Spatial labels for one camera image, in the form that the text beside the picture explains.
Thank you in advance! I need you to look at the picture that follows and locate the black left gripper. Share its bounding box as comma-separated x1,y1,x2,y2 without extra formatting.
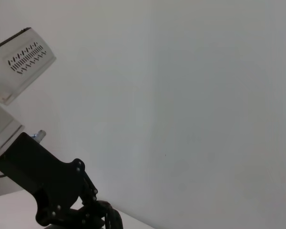
0,132,110,229

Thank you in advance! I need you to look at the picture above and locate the silver plug with cable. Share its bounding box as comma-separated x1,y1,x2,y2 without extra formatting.
30,129,47,145

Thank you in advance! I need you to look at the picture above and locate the silver vented left wrist camera box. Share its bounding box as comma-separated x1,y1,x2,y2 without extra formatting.
0,27,57,106

